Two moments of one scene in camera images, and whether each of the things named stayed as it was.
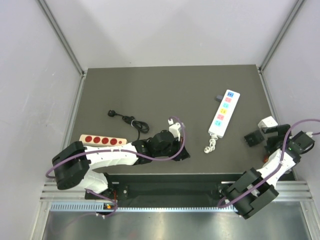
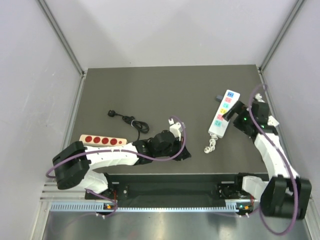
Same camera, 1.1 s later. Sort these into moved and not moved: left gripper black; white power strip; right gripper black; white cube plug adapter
Moved: right gripper black
Not moved: white power strip; white cube plug adapter; left gripper black
